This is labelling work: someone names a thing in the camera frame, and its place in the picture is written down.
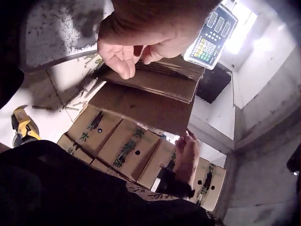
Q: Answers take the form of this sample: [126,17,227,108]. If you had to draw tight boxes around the person's left hand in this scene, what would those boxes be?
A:
[97,0,223,80]

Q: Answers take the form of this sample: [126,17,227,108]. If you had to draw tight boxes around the person's right hand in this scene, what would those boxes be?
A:
[175,130,201,187]

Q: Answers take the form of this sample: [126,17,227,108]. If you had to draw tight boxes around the person's left thumb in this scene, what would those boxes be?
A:
[98,44,136,80]

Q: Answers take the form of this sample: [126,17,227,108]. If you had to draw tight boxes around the person's right fingers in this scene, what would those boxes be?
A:
[175,130,200,153]

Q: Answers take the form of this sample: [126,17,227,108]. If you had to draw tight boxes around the person's left fingers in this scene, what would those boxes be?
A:
[141,45,166,65]

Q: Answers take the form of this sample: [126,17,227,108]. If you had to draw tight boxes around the bundle of brown cartons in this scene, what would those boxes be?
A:
[100,56,205,104]

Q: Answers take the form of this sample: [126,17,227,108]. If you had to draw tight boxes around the large brown cardboard sheet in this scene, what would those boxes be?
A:
[90,81,196,140]

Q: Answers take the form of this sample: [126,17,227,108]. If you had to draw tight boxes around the black wrist band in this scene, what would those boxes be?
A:
[156,168,196,198]

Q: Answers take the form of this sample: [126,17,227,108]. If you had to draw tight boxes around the scattered pale stalk trimmings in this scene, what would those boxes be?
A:
[63,54,107,119]

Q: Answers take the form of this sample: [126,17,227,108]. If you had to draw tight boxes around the stack of green printed boxes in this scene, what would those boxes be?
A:
[57,104,226,211]

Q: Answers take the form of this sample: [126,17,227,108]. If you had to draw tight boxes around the grey weighing scale display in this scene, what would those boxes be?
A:
[183,5,238,70]

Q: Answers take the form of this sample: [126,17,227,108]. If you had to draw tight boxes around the black scale platform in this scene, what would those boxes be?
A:
[196,62,232,104]

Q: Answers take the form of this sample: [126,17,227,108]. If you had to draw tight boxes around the bright window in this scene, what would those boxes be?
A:
[221,0,260,71]

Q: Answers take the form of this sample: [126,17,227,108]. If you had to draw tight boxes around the yellow and black tool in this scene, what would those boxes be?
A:
[11,107,42,142]

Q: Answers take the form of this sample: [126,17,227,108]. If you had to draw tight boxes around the person's body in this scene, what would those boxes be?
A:
[0,0,213,226]

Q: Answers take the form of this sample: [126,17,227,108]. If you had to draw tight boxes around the dark hose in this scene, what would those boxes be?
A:
[23,49,99,71]

